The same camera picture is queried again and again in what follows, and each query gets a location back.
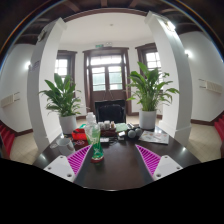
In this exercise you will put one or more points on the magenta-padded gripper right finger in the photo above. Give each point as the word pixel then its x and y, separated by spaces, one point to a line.
pixel 165 166

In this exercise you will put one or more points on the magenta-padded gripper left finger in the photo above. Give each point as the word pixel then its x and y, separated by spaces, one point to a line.
pixel 60 166

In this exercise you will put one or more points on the clear green-labelled drink bottle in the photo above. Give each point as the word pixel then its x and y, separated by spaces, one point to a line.
pixel 95 140

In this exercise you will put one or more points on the white mug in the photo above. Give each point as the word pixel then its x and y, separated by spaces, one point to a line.
pixel 65 145

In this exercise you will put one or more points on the printed paper leaflet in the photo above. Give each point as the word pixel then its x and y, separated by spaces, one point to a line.
pixel 154 137

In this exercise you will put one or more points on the red plastic box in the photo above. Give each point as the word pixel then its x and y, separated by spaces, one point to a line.
pixel 79 135

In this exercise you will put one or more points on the green plant in white pot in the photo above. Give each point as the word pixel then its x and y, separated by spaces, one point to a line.
pixel 68 125
pixel 147 120

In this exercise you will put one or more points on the grey-headed microphone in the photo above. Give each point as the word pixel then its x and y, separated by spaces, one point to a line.
pixel 131 134
pixel 138 132

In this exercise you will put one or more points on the flat black device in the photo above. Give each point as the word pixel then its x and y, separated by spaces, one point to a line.
pixel 105 139

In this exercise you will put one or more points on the red carpeted staircase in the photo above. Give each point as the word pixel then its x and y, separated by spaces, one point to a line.
pixel 220 126
pixel 6 138

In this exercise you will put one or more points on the dark tray with small jars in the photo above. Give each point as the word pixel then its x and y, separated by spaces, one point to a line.
pixel 106 126

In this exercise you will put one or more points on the black chair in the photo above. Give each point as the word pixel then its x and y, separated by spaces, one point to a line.
pixel 110 113

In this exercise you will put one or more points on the dark-framed window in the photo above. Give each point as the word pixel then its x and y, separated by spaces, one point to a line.
pixel 151 60
pixel 61 66

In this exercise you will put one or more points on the dark wooden glazed double door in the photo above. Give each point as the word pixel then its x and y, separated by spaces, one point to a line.
pixel 106 76

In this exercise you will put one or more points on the green exit sign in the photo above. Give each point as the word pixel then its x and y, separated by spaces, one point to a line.
pixel 99 45

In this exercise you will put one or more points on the column-mounted spotlight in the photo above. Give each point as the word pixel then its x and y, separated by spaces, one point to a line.
pixel 170 26

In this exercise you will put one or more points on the white wall radiator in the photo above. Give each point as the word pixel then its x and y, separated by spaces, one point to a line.
pixel 213 86
pixel 9 100

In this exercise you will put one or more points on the glowing wall lamp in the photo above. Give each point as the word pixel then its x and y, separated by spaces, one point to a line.
pixel 27 65
pixel 188 53

